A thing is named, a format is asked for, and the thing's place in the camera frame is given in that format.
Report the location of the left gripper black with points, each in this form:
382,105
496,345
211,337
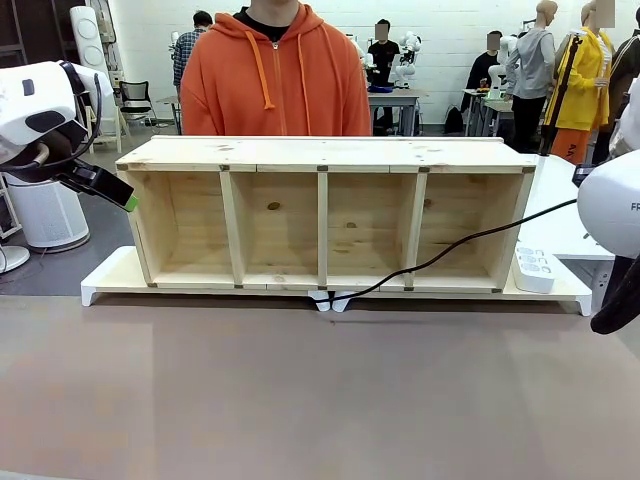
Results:
62,150

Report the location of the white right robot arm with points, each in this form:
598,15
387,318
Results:
612,205

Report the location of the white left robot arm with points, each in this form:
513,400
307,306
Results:
37,102

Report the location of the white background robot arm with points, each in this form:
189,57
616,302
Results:
407,57

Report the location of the white wooden stool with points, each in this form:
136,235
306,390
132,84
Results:
107,132

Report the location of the white cylindrical air purifier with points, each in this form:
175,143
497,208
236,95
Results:
47,215

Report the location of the black mesh office chair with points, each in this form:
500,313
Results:
135,102

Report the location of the white floor fan base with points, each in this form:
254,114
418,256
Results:
12,257

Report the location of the white tower air conditioner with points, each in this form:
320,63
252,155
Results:
92,47

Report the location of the man in plaid shirt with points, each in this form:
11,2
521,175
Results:
192,50

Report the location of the person in orange hoodie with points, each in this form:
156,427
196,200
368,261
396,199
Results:
275,75

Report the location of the four-bay wooden shelf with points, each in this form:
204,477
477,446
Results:
320,165

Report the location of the person in black shirt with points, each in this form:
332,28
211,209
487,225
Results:
382,55

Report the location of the seated person in black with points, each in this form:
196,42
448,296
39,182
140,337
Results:
482,75

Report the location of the white power strip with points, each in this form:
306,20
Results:
536,267

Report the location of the mannequin in grey hoodie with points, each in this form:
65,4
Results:
532,70

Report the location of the black tripod pole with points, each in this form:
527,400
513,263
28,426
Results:
562,95

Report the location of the mannequin in yellow jacket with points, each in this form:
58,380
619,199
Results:
582,80

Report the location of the mannequin in dark jacket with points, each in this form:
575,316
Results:
627,85

